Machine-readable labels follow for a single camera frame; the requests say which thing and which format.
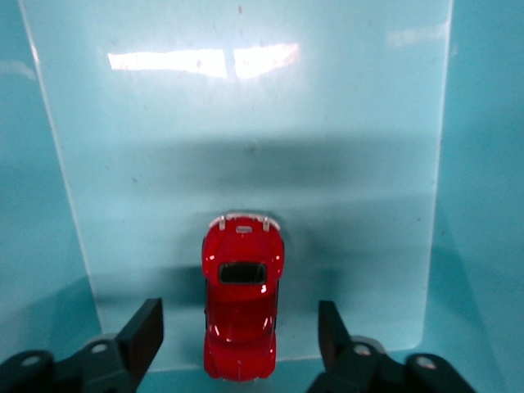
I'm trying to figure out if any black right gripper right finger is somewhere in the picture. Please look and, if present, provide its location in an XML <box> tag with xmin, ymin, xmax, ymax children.
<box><xmin>306</xmin><ymin>300</ymin><xmax>476</xmax><ymax>393</ymax></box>

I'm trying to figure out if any red beetle toy car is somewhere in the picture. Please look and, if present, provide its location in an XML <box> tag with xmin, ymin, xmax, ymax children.
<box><xmin>201</xmin><ymin>211</ymin><xmax>286</xmax><ymax>384</ymax></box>

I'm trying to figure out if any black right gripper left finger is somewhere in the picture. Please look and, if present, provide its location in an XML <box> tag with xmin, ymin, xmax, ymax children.
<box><xmin>0</xmin><ymin>297</ymin><xmax>165</xmax><ymax>393</ymax></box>

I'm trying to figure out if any blue plastic box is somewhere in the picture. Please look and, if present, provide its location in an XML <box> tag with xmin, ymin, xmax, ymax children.
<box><xmin>0</xmin><ymin>0</ymin><xmax>524</xmax><ymax>393</ymax></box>

